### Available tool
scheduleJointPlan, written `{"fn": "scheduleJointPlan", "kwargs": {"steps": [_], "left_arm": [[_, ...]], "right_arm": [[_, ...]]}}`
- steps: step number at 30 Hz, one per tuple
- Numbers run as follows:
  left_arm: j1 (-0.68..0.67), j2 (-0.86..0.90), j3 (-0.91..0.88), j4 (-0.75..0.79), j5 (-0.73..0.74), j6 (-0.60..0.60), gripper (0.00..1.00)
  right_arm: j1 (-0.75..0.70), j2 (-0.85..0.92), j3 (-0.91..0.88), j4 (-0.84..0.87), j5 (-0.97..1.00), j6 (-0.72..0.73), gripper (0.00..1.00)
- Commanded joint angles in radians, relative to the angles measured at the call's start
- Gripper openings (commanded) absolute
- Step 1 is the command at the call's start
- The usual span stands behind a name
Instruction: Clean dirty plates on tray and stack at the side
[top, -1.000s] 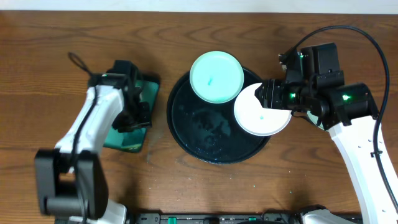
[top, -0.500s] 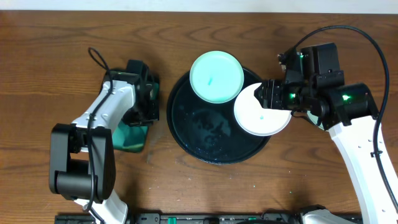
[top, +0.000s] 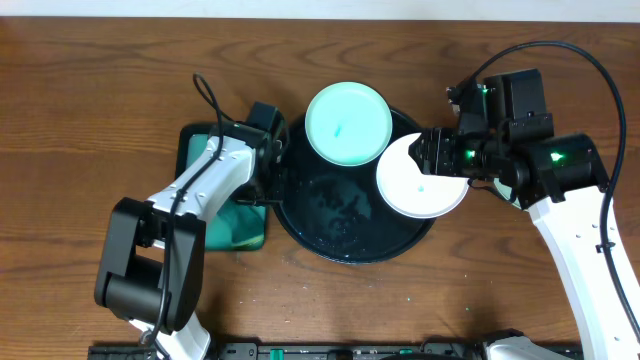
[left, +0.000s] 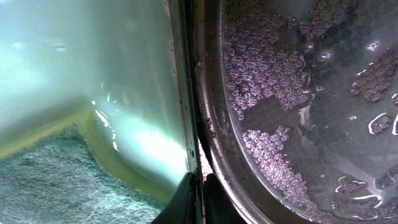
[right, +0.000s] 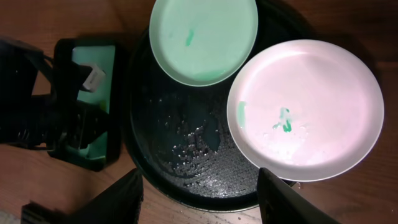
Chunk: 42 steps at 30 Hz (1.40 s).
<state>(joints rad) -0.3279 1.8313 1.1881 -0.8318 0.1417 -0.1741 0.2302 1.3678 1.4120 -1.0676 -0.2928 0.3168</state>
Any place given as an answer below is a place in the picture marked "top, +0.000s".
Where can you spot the green scrubbing sponge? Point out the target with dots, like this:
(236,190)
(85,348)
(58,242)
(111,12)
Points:
(248,228)

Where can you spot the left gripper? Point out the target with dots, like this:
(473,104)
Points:
(276,167)

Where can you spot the mint plate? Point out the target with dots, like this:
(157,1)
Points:
(506,193)
(348,124)

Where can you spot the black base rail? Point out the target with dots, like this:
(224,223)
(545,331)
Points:
(506,345)

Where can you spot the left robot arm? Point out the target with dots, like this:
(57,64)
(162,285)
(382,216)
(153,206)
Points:
(151,268)

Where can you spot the black round tray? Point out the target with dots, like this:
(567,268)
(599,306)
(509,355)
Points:
(337,212)

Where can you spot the black rectangular tray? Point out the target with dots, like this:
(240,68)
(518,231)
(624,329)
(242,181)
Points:
(192,142)

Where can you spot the white plate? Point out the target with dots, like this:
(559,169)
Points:
(409,192)

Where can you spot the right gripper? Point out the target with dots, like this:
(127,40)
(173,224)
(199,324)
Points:
(432,151)

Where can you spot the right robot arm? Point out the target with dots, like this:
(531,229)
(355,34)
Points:
(506,133)

